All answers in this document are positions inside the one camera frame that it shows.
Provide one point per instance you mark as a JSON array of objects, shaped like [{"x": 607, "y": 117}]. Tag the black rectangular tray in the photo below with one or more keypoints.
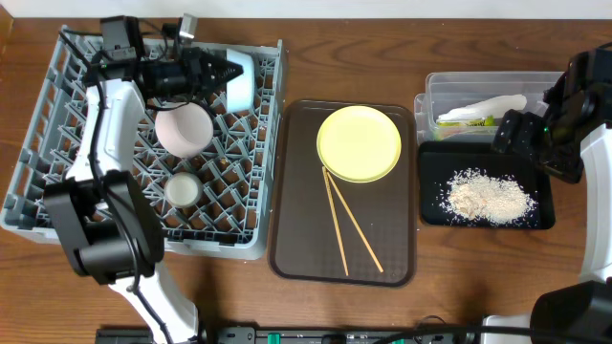
[{"x": 442, "y": 162}]

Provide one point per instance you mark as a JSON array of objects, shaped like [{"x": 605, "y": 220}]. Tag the yellow round plate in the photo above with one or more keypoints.
[{"x": 359, "y": 144}]

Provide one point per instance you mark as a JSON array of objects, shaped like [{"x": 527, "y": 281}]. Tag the brown serving tray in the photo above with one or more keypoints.
[{"x": 304, "y": 243}]

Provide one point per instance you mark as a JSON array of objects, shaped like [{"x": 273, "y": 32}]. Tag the rice and food scraps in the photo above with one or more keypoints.
[{"x": 473, "y": 195}]

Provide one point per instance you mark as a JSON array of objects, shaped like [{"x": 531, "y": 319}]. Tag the left bamboo chopstick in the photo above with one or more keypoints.
[{"x": 335, "y": 218}]

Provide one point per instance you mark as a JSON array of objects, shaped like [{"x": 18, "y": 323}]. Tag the bamboo chopstick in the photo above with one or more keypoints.
[
  {"x": 355, "y": 223},
  {"x": 335, "y": 218}
]

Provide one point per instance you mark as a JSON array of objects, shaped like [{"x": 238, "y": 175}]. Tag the green orange snack wrapper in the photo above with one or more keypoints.
[{"x": 472, "y": 122}]

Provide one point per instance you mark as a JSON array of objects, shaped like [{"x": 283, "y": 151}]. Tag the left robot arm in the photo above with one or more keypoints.
[{"x": 105, "y": 225}]

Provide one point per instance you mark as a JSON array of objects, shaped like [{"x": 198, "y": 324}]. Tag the right bamboo chopstick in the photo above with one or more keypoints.
[{"x": 355, "y": 223}]

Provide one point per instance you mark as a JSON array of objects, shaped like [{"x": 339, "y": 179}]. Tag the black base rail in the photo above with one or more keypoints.
[{"x": 247, "y": 335}]

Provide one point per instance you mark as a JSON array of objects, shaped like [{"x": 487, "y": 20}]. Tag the grey plastic dishwasher rack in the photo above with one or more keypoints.
[{"x": 230, "y": 220}]

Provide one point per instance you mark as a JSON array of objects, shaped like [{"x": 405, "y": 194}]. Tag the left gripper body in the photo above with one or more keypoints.
[{"x": 194, "y": 72}]

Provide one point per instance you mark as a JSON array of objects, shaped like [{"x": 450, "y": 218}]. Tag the pink white bowl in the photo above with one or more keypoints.
[{"x": 184, "y": 132}]

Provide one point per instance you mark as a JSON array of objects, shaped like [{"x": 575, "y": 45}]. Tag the white cup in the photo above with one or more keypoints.
[{"x": 183, "y": 190}]

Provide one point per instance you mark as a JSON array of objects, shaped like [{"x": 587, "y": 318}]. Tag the clear plastic waste bin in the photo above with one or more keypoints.
[{"x": 449, "y": 90}]

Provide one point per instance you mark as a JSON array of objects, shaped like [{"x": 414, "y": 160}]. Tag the light blue bowl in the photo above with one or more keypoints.
[{"x": 240, "y": 90}]

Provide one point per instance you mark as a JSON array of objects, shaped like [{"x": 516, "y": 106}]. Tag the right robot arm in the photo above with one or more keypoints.
[{"x": 572, "y": 142}]

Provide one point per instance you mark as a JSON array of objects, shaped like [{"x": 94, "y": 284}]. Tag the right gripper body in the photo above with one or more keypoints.
[{"x": 530, "y": 138}]

